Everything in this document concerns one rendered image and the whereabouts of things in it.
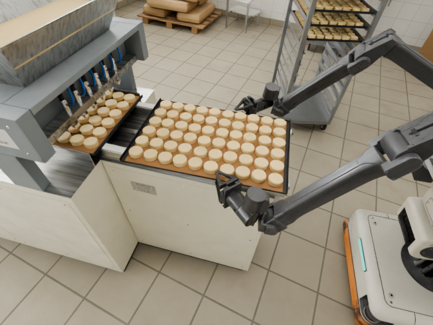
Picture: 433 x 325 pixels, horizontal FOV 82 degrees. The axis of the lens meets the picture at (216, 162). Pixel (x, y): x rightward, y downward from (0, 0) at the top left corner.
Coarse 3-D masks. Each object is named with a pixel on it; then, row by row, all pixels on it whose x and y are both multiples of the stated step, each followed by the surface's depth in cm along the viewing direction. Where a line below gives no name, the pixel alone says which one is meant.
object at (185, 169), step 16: (208, 112) 112; (272, 128) 106; (192, 144) 98; (240, 144) 98; (256, 144) 99; (128, 160) 91; (144, 160) 91; (208, 160) 92; (272, 160) 93; (208, 176) 87
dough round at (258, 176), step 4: (252, 172) 87; (256, 172) 86; (260, 172) 87; (264, 172) 87; (252, 176) 86; (256, 176) 85; (260, 176) 85; (264, 176) 85; (256, 180) 85; (260, 180) 85; (264, 180) 86
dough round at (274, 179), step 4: (272, 176) 86; (276, 176) 86; (280, 176) 86; (268, 180) 86; (272, 180) 84; (276, 180) 84; (280, 180) 85; (272, 184) 84; (276, 184) 84; (280, 184) 85
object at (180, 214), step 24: (144, 120) 116; (120, 144) 105; (120, 168) 100; (144, 168) 97; (120, 192) 114; (144, 192) 109; (168, 192) 104; (192, 192) 100; (216, 192) 95; (144, 216) 126; (168, 216) 120; (192, 216) 114; (216, 216) 108; (144, 240) 150; (168, 240) 141; (192, 240) 133; (216, 240) 125; (240, 240) 119; (240, 264) 140
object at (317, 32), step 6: (294, 12) 219; (300, 18) 204; (300, 24) 200; (312, 30) 192; (318, 30) 188; (324, 30) 188; (330, 30) 189; (336, 30) 193; (342, 30) 189; (348, 30) 189; (312, 36) 180; (318, 36) 180; (324, 36) 185; (330, 36) 181; (336, 36) 181; (342, 36) 182; (348, 36) 182; (354, 36) 182
